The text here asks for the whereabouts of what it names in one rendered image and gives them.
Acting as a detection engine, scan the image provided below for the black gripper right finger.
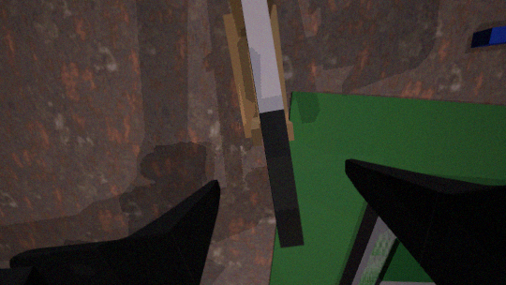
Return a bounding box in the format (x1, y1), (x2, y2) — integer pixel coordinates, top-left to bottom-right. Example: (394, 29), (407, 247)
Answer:
(345, 159), (506, 285)

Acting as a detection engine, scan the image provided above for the blue long bar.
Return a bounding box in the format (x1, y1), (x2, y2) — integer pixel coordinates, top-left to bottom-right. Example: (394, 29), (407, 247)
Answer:
(471, 26), (506, 48)

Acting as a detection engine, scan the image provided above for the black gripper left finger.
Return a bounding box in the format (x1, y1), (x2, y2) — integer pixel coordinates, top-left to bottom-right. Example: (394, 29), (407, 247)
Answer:
(9, 180), (220, 285)

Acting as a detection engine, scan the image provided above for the green mat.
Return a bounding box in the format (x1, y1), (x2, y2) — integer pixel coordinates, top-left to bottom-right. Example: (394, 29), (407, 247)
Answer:
(270, 91), (506, 285)

